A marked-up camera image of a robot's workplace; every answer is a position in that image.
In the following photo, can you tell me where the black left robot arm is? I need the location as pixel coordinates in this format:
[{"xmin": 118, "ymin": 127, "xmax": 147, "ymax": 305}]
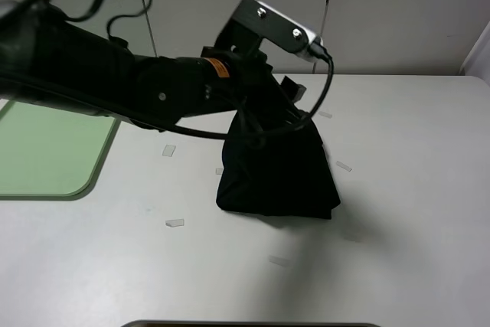
[{"xmin": 1, "ymin": 0, "xmax": 302, "ymax": 130}]

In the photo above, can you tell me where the clear tape marker lower left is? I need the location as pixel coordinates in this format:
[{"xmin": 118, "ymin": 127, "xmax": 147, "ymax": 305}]
[{"xmin": 165, "ymin": 218, "xmax": 185, "ymax": 228}]

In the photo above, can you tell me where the clear tape marker right middle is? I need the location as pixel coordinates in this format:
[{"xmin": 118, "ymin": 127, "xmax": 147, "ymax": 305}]
[{"xmin": 335, "ymin": 161, "xmax": 352, "ymax": 172}]

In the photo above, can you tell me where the clear tape marker upper right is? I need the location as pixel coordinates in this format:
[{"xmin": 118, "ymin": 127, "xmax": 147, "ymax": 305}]
[{"xmin": 318, "ymin": 111, "xmax": 333, "ymax": 119}]

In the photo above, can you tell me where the black left camera cable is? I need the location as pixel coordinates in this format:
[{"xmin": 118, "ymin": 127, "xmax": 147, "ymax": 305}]
[{"xmin": 64, "ymin": 0, "xmax": 335, "ymax": 150}]

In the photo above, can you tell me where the black short sleeve shirt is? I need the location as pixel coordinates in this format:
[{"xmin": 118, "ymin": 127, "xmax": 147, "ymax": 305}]
[{"xmin": 216, "ymin": 123, "xmax": 341, "ymax": 220}]

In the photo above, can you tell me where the clear tape marker left middle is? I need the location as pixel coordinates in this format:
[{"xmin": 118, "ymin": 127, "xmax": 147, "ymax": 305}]
[{"xmin": 162, "ymin": 145, "xmax": 176, "ymax": 157}]

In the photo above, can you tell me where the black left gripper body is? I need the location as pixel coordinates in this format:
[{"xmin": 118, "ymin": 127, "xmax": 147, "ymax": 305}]
[{"xmin": 201, "ymin": 47, "xmax": 306, "ymax": 128}]

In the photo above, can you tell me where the clear tape marker bottom middle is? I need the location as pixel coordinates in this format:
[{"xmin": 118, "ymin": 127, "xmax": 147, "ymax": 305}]
[{"xmin": 269, "ymin": 255, "xmax": 290, "ymax": 267}]

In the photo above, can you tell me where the light green plastic tray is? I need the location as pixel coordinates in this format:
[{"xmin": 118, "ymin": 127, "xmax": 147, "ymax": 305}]
[{"xmin": 1, "ymin": 101, "xmax": 120, "ymax": 201}]

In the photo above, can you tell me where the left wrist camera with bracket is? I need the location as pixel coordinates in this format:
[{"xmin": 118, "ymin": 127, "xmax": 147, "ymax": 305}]
[{"xmin": 214, "ymin": 0, "xmax": 327, "ymax": 62}]

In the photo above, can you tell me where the clear tape marker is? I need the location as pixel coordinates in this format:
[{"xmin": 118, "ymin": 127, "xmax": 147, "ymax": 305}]
[
  {"xmin": 269, "ymin": 255, "xmax": 290, "ymax": 267},
  {"xmin": 335, "ymin": 161, "xmax": 352, "ymax": 172},
  {"xmin": 165, "ymin": 218, "xmax": 185, "ymax": 228},
  {"xmin": 318, "ymin": 111, "xmax": 333, "ymax": 119},
  {"xmin": 162, "ymin": 145, "xmax": 176, "ymax": 157}
]

